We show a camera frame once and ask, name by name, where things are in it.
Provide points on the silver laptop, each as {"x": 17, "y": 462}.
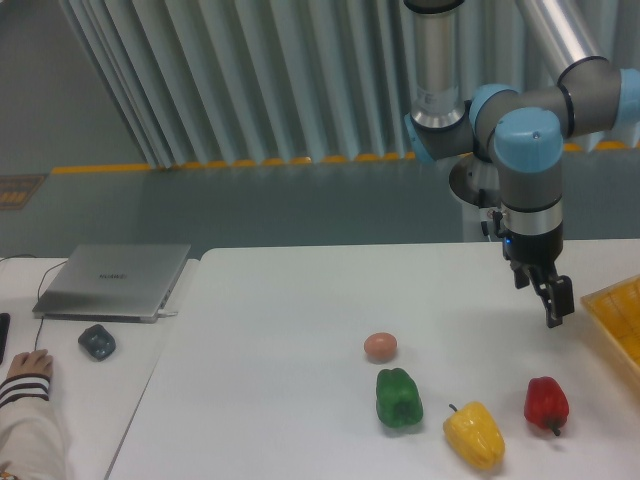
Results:
{"x": 114, "y": 282}

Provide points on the striped cream sleeve forearm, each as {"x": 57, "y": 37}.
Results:
{"x": 32, "y": 445}

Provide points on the black phone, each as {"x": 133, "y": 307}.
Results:
{"x": 5, "y": 320}

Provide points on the red bell pepper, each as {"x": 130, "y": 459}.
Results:
{"x": 546, "y": 405}

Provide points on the white usb cable plug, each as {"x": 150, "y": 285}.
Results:
{"x": 166, "y": 314}

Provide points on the white folding partition screen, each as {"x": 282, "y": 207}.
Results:
{"x": 257, "y": 82}

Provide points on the green bell pepper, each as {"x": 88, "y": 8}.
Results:
{"x": 398, "y": 402}

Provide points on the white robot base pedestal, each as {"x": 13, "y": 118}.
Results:
{"x": 474, "y": 184}

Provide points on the yellow bell pepper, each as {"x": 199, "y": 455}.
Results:
{"x": 474, "y": 435}

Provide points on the brown egg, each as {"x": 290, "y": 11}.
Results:
{"x": 381, "y": 346}

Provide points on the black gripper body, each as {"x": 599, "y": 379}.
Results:
{"x": 533, "y": 250}

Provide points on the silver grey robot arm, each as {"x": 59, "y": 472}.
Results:
{"x": 510, "y": 143}

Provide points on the person's hand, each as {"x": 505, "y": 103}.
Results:
{"x": 36, "y": 363}

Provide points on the yellow plastic basket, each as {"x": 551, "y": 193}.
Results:
{"x": 615, "y": 312}

